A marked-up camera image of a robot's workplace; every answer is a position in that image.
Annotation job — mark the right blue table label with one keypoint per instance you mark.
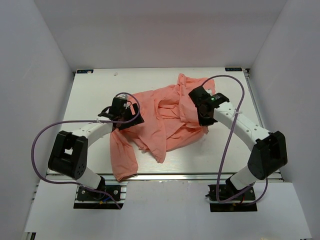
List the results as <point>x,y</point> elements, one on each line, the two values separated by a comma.
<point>233,69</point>

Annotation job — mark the front aluminium rail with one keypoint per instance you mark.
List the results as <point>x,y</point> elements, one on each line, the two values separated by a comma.
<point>166,177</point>

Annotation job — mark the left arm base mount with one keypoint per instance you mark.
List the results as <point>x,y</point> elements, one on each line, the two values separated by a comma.
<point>113,200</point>

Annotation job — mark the salmon pink jacket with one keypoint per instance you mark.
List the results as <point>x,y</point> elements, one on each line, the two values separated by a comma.
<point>170,122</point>

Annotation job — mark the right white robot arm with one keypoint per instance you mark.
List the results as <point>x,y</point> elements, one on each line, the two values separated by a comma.
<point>268,150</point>

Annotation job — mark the left blue table label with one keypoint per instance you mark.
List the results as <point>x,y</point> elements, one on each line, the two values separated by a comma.
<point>84,71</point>

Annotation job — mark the right aluminium side rail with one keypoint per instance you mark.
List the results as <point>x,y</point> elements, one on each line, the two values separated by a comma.
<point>246,73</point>

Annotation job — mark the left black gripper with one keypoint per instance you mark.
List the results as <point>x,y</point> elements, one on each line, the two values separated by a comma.
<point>136,121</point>

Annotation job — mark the blue table label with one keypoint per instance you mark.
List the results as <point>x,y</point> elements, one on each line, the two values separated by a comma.
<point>233,69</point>
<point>84,71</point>

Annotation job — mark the front white panel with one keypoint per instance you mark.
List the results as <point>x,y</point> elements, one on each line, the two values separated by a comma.
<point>175,208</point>

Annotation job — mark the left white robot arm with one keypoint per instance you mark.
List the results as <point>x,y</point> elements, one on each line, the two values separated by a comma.
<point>69,154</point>

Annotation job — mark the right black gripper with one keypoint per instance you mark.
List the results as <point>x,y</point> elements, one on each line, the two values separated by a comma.
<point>205,123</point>

